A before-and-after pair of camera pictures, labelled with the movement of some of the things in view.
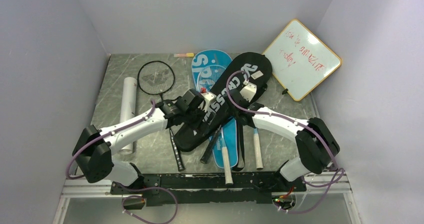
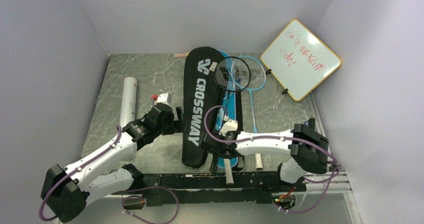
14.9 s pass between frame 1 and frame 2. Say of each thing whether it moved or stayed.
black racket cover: moved
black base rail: stayed
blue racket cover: moved
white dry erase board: stayed
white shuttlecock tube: stayed
